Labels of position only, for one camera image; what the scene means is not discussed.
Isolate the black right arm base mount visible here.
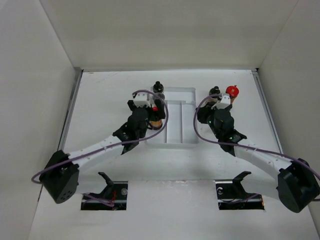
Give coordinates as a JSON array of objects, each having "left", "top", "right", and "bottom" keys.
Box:
[{"left": 215, "top": 171, "right": 259, "bottom": 204}]

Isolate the clear lid salt grinder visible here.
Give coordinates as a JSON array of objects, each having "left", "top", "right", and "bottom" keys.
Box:
[{"left": 152, "top": 92, "right": 165, "bottom": 104}]

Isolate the left metal table rail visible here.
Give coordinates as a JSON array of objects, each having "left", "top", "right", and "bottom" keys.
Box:
[{"left": 57, "top": 67, "right": 84, "bottom": 150}]

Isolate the right metal table rail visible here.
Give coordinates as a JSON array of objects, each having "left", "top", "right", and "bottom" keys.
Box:
[{"left": 251, "top": 69, "right": 284, "bottom": 154}]

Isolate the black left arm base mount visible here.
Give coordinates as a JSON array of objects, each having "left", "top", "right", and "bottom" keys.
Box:
[{"left": 83, "top": 171, "right": 115, "bottom": 207}]

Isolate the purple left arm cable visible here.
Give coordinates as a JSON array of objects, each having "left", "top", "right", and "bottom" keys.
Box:
[{"left": 31, "top": 89, "right": 169, "bottom": 184}]

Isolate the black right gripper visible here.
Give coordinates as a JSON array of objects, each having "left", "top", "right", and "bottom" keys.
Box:
[{"left": 195, "top": 102, "right": 222, "bottom": 140}]

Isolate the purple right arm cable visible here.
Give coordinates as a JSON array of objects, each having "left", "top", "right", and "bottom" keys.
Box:
[{"left": 193, "top": 93, "right": 320, "bottom": 181}]

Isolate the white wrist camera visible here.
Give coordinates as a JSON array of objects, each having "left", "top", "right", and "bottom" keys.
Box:
[
  {"left": 132, "top": 92, "right": 152, "bottom": 108},
  {"left": 211, "top": 93, "right": 231, "bottom": 110}
]

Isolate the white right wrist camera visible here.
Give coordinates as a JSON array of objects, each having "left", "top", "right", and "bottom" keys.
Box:
[{"left": 211, "top": 93, "right": 231, "bottom": 110}]

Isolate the white divided organizer tray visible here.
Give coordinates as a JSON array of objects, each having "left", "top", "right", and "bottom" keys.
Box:
[{"left": 146, "top": 87, "right": 199, "bottom": 149}]

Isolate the black knob pepper grinder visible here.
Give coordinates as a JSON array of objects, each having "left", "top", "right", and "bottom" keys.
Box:
[{"left": 208, "top": 86, "right": 221, "bottom": 103}]

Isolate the metal table rail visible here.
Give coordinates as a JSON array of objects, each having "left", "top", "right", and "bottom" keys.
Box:
[
  {"left": 57, "top": 67, "right": 84, "bottom": 150},
  {"left": 251, "top": 69, "right": 284, "bottom": 154}
]

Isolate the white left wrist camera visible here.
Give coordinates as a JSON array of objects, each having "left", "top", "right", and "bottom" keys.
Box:
[{"left": 132, "top": 92, "right": 152, "bottom": 108}]

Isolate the red cap sauce bottle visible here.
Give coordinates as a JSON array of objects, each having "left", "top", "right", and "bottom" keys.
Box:
[{"left": 225, "top": 85, "right": 240, "bottom": 104}]

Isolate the red cap sauce jar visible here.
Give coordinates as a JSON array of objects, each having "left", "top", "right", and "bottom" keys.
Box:
[{"left": 148, "top": 106, "right": 163, "bottom": 130}]

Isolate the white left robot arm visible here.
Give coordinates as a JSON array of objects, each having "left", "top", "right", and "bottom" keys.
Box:
[{"left": 36, "top": 97, "right": 169, "bottom": 204}]

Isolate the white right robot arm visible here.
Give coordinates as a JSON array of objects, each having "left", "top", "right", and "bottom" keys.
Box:
[{"left": 193, "top": 103, "right": 320, "bottom": 213}]

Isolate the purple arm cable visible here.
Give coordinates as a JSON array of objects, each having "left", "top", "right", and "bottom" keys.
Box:
[
  {"left": 193, "top": 93, "right": 320, "bottom": 181},
  {"left": 31, "top": 89, "right": 169, "bottom": 184}
]

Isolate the black knob salt grinder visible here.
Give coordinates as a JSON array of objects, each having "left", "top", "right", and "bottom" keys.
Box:
[{"left": 151, "top": 81, "right": 164, "bottom": 93}]

